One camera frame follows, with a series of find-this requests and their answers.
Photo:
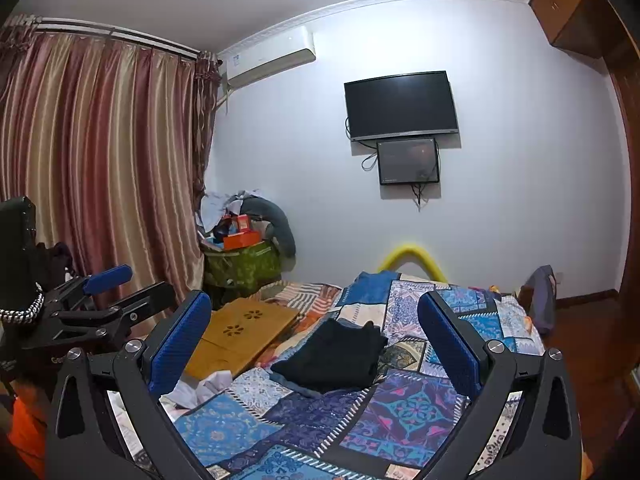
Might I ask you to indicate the white quilted blanket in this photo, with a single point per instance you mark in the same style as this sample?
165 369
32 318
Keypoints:
125 425

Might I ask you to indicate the curtain rail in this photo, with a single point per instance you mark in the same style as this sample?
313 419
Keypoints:
115 35

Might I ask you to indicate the orange jacket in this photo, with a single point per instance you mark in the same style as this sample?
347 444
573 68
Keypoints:
30 435

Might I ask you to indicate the small red box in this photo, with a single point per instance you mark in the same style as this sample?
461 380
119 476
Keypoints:
242 223

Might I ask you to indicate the black wall television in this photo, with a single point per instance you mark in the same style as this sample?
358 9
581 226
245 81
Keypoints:
400 105

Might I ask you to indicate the blue jeans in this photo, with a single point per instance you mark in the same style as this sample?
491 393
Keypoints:
295 387

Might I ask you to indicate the wooden lap desk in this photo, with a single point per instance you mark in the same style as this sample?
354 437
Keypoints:
240 335

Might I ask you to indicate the blue patchwork blanket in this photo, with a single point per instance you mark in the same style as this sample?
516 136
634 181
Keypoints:
400 410

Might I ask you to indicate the grey backpack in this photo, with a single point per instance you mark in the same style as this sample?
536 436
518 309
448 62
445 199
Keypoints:
542 300

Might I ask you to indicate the striped cloth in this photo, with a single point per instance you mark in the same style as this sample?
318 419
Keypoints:
305 302

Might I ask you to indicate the grey long pillow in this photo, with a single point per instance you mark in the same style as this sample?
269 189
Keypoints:
280 225

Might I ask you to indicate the small wall monitor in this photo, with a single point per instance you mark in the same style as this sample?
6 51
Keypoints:
407 160

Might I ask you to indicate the orange box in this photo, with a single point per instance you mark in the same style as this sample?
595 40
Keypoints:
242 241

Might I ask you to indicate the white dotted cloth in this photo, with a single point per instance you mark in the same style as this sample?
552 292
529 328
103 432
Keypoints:
200 390

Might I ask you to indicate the green patterned bag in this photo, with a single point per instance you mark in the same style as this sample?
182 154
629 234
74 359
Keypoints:
245 270

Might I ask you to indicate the striped pink curtain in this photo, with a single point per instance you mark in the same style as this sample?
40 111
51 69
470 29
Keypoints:
100 160

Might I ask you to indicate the brown wooden wardrobe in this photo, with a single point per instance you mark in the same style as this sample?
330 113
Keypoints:
600 60

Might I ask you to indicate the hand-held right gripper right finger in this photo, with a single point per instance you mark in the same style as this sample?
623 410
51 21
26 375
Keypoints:
450 340

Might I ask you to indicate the yellow foam tube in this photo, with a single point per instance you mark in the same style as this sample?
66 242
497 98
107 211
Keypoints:
410 252

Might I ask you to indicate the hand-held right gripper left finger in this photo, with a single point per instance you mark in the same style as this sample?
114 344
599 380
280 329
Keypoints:
180 340

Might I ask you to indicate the crumpled white paper pile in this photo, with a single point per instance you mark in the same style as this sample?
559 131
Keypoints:
220 205

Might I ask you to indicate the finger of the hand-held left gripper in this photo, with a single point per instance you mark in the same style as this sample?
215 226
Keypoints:
107 279
135 307

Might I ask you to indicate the white air conditioner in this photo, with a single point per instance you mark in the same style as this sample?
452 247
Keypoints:
270 57

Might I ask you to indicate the black pants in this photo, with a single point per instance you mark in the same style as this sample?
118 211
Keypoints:
335 355

